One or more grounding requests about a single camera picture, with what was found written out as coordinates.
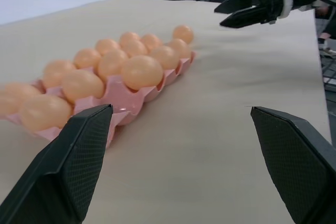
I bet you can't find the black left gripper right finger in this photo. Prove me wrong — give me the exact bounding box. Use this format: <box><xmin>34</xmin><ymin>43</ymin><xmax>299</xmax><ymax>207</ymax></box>
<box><xmin>250</xmin><ymin>106</ymin><xmax>336</xmax><ymax>224</ymax></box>

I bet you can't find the pink plastic egg tray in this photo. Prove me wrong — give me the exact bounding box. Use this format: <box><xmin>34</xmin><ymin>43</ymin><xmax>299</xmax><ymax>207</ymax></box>
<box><xmin>0</xmin><ymin>50</ymin><xmax>197</xmax><ymax>147</ymax></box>

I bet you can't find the metal wire rack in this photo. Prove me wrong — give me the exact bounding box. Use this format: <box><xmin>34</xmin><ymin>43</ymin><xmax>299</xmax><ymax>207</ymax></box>
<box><xmin>319</xmin><ymin>48</ymin><xmax>336</xmax><ymax>120</ymax></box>

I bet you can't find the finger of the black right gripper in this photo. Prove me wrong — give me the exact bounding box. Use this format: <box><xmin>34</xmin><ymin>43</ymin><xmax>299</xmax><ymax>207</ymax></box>
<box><xmin>219</xmin><ymin>5</ymin><xmax>264</xmax><ymax>29</ymax></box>
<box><xmin>214</xmin><ymin>0</ymin><xmax>253</xmax><ymax>15</ymax></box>

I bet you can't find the orange plastic egg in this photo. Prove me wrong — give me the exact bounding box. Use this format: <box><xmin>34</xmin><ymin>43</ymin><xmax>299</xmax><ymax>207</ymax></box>
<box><xmin>172</xmin><ymin>25</ymin><xmax>194</xmax><ymax>44</ymax></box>
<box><xmin>120</xmin><ymin>55</ymin><xmax>164</xmax><ymax>90</ymax></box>
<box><xmin>97</xmin><ymin>49</ymin><xmax>130</xmax><ymax>82</ymax></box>
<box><xmin>73</xmin><ymin>48</ymin><xmax>102</xmax><ymax>69</ymax></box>
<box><xmin>19</xmin><ymin>94</ymin><xmax>74</xmax><ymax>132</ymax></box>
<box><xmin>123</xmin><ymin>39</ymin><xmax>149</xmax><ymax>57</ymax></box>
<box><xmin>61</xmin><ymin>69</ymin><xmax>105</xmax><ymax>105</ymax></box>
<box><xmin>0</xmin><ymin>82</ymin><xmax>43</xmax><ymax>115</ymax></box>
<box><xmin>150</xmin><ymin>46</ymin><xmax>181</xmax><ymax>70</ymax></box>
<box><xmin>94</xmin><ymin>38</ymin><xmax>121</xmax><ymax>56</ymax></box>
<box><xmin>167</xmin><ymin>38</ymin><xmax>192</xmax><ymax>60</ymax></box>
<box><xmin>119</xmin><ymin>31</ymin><xmax>142</xmax><ymax>47</ymax></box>
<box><xmin>43</xmin><ymin>59</ymin><xmax>77</xmax><ymax>89</ymax></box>
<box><xmin>140</xmin><ymin>34</ymin><xmax>163</xmax><ymax>51</ymax></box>

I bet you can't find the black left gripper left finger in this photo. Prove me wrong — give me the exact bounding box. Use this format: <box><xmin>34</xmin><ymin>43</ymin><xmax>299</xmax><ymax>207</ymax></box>
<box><xmin>0</xmin><ymin>104</ymin><xmax>114</xmax><ymax>224</ymax></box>

